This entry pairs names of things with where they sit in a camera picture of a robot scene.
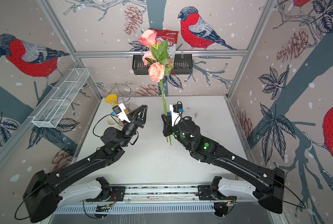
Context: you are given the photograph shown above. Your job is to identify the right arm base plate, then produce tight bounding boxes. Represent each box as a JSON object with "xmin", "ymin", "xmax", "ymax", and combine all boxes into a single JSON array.
[{"xmin": 197, "ymin": 185, "xmax": 236, "ymax": 201}]

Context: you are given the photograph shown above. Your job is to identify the white ceramic mug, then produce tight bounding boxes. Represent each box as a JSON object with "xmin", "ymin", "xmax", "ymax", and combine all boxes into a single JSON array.
[{"xmin": 107, "ymin": 115, "xmax": 121, "ymax": 126}]

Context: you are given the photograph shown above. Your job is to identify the black wire wall basket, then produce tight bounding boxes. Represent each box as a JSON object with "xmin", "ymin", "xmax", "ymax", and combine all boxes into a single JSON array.
[{"xmin": 132, "ymin": 54, "xmax": 193, "ymax": 75}]

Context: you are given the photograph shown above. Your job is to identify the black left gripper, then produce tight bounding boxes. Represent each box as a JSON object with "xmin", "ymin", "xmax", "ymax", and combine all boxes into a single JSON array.
[{"xmin": 118, "ymin": 105, "xmax": 146, "ymax": 148}]

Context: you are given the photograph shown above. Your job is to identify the aluminium front rail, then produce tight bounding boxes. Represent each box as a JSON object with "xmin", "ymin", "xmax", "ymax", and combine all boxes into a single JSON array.
[{"xmin": 44, "ymin": 183, "xmax": 279, "ymax": 203}]

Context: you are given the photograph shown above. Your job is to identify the Chuba cassava chips bag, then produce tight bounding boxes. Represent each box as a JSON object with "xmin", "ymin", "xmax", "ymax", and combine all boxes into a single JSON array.
[{"xmin": 152, "ymin": 29, "xmax": 179, "ymax": 69}]

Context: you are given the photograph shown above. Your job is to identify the yellow plastic wine glass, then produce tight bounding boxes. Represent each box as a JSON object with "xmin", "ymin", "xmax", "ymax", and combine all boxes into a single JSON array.
[{"xmin": 105, "ymin": 94, "xmax": 128, "ymax": 115}]

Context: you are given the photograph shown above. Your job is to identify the white mesh wall shelf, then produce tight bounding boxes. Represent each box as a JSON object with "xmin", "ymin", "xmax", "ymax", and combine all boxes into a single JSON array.
[{"xmin": 32, "ymin": 68, "xmax": 90, "ymax": 128}]

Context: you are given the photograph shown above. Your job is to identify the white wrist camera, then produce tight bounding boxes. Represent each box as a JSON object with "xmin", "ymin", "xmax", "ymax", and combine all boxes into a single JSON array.
[
  {"xmin": 169, "ymin": 101, "xmax": 183, "ymax": 127},
  {"xmin": 112, "ymin": 103, "xmax": 131, "ymax": 123}
]

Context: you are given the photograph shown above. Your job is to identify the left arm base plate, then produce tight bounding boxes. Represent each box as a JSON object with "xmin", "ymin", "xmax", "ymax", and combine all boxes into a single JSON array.
[{"xmin": 86, "ymin": 186, "xmax": 126, "ymax": 203}]

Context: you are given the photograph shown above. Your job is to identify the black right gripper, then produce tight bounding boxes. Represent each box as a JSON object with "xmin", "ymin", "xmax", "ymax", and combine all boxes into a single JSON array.
[{"xmin": 161, "ymin": 114, "xmax": 193, "ymax": 153}]

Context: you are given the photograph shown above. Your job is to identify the pink flower bouquet green stems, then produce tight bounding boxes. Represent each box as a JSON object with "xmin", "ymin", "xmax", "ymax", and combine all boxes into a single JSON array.
[{"xmin": 138, "ymin": 29, "xmax": 174, "ymax": 146}]

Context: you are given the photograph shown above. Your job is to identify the chrome wire glass rack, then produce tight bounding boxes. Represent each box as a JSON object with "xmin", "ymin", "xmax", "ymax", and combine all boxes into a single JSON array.
[{"xmin": 107, "ymin": 82, "xmax": 138, "ymax": 112}]

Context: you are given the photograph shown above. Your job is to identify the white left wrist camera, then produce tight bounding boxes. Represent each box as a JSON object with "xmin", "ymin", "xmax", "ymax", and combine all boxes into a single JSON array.
[{"xmin": 112, "ymin": 103, "xmax": 131, "ymax": 123}]

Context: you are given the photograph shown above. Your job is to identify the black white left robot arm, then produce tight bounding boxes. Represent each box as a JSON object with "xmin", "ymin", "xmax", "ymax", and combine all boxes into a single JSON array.
[{"xmin": 23, "ymin": 105, "xmax": 147, "ymax": 223}]

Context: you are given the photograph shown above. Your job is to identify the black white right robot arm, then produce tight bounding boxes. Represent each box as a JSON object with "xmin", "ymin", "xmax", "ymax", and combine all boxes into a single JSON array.
[{"xmin": 161, "ymin": 115, "xmax": 285, "ymax": 214}]

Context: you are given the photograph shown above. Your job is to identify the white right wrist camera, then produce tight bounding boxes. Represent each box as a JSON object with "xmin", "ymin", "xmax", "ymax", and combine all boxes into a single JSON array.
[{"xmin": 169, "ymin": 101, "xmax": 183, "ymax": 127}]

